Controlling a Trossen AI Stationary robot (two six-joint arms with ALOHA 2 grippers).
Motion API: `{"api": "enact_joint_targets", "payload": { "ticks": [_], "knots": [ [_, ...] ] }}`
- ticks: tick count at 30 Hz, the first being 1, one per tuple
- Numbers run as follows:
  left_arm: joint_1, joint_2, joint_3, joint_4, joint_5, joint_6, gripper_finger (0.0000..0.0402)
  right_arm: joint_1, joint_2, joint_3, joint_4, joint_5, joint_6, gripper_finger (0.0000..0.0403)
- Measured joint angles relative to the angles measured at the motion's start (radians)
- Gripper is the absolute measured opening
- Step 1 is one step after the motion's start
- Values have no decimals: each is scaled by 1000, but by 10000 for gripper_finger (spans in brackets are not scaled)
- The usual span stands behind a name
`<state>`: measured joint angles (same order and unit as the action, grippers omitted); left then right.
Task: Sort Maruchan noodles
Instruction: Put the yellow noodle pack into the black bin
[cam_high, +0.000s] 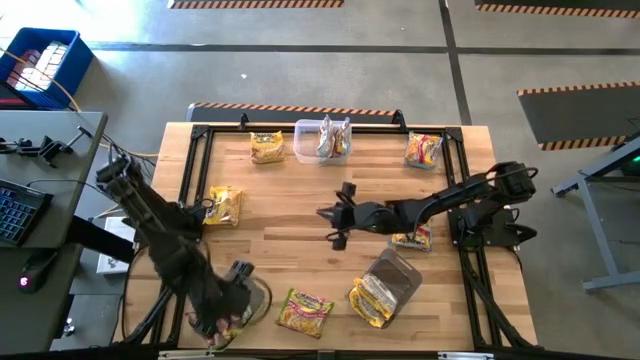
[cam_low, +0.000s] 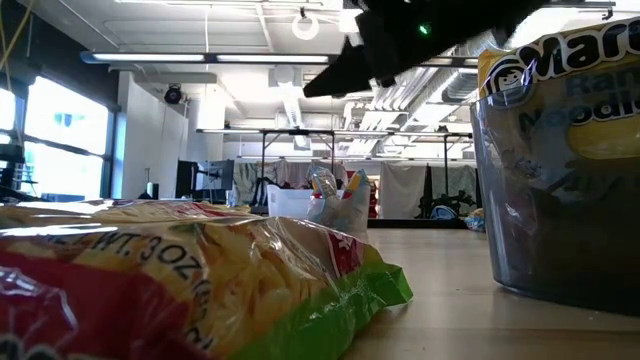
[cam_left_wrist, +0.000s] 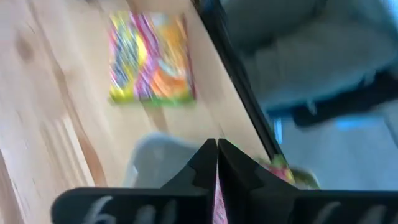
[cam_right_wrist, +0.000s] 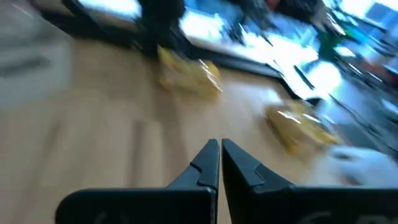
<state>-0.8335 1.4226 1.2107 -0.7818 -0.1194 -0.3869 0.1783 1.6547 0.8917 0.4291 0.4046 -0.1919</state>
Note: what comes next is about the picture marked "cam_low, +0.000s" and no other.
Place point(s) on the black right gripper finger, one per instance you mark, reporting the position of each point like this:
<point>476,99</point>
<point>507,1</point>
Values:
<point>350,75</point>

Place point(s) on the white hanging cloth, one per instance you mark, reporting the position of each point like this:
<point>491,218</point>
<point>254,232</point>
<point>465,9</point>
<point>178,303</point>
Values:
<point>402,190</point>

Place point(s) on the pale hanging cloth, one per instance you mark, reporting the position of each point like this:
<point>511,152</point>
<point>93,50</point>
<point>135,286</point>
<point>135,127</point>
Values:
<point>455,180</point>

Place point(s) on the white translucent plastic bin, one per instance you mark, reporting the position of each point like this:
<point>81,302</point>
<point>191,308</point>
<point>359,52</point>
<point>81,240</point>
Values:
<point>287,202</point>

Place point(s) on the yellow ramen packet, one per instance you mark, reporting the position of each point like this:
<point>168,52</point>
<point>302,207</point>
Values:
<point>575,55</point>

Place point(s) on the black computer monitor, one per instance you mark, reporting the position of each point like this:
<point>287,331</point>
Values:
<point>220,172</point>
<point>185,180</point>

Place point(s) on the blue white bundle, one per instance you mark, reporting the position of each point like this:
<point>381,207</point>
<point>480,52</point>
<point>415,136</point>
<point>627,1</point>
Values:
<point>444,212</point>

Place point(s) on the long ceiling light strip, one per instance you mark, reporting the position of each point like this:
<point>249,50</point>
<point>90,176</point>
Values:
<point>150,57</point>

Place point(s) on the grey translucent plastic bin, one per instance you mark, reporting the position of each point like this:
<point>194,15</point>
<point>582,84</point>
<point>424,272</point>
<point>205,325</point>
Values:
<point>550,240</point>

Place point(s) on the red green ramen packet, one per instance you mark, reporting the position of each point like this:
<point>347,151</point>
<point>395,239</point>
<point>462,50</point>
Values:
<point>200,280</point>

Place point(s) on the large bright window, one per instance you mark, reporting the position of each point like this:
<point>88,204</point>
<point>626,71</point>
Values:
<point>65,165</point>

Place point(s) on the silver ventilation duct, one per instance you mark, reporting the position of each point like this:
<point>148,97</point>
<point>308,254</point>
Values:
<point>460,87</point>

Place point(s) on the black metal station frame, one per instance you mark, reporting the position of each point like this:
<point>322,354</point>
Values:
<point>300,132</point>

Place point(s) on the black ceiling camera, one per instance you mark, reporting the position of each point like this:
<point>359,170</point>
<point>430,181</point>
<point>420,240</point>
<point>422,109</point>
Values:
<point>173,95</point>

